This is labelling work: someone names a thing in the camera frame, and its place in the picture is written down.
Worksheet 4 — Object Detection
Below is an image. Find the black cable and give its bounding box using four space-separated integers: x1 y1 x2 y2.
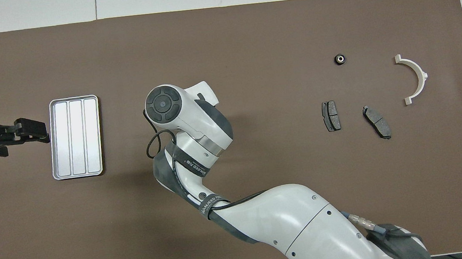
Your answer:
141 109 164 160

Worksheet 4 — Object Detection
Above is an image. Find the dark grey brake pad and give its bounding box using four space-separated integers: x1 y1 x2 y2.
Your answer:
321 100 342 133
362 104 392 142

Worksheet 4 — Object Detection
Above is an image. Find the white half ring bracket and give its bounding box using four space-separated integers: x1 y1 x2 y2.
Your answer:
394 52 432 107

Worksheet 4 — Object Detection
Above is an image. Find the silver metal tray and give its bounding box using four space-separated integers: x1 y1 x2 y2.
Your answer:
45 94 107 181

